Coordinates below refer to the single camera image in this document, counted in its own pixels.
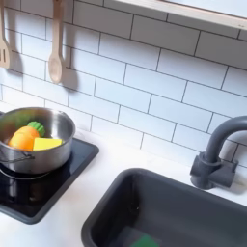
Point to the yellow pentagon block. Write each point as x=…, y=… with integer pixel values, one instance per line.
x=45, y=143

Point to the orange toy carrot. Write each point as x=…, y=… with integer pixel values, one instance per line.
x=24, y=137

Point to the green cube block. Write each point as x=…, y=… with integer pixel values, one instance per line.
x=144, y=241

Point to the steel pot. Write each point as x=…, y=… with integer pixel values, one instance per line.
x=48, y=154

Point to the wooden spoon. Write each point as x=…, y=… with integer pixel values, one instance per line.
x=56, y=61

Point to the dark grey sink basin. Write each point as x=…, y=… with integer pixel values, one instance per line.
x=167, y=205

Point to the dark grey tap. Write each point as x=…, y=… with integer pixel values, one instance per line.
x=210, y=164

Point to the black stove top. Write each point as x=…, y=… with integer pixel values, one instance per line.
x=48, y=193

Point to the wooden slotted spatula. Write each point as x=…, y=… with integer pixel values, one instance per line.
x=4, y=51

